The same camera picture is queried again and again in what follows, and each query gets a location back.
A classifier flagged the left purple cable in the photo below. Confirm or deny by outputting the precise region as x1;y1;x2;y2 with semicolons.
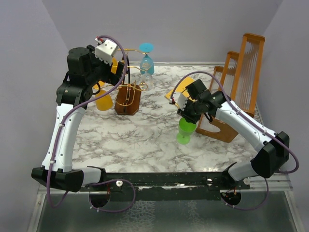
46;35;136;213

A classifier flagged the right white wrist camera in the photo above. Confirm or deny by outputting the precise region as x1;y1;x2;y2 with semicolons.
170;92;188;111

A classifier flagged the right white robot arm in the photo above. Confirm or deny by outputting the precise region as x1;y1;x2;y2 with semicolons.
176;80;290;189

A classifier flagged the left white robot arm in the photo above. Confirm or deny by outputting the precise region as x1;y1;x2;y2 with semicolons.
31;40;126;192

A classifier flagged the wooden string harp rack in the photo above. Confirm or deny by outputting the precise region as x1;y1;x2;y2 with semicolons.
196;33;265;143

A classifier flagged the aluminium frame rail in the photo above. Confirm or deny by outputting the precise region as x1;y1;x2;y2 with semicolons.
249;174;293;191

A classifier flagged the purple cable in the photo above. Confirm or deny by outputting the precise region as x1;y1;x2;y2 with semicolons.
170;71;300;210
46;35;136;213

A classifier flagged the gold wire wine glass rack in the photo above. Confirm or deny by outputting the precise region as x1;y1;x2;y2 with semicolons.
114;50;143;116

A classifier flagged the green plastic goblet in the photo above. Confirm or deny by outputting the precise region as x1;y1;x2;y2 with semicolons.
176;117;197;145

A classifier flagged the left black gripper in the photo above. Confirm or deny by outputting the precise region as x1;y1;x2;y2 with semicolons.
85;45;124;86

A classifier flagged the clear wine glass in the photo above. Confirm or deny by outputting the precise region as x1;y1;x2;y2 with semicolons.
139;72;153;91

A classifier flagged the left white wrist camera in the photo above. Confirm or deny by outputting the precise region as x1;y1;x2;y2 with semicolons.
94;38;119;66

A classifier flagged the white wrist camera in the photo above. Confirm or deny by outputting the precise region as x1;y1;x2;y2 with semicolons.
170;92;188;111
94;38;119;66

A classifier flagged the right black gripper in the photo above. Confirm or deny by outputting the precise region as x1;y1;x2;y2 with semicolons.
177;98;202;124

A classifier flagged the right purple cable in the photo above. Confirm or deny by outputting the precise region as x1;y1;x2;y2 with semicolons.
170;71;300;210

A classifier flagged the orange plastic goblet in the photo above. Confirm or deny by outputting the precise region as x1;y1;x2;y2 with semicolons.
111;57;118;74
93;81;113;111

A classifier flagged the yellow booklet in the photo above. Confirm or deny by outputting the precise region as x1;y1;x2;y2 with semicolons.
173;77;194;103

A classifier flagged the blue plastic goblet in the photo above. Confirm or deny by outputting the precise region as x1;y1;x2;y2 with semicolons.
139;43;155;75

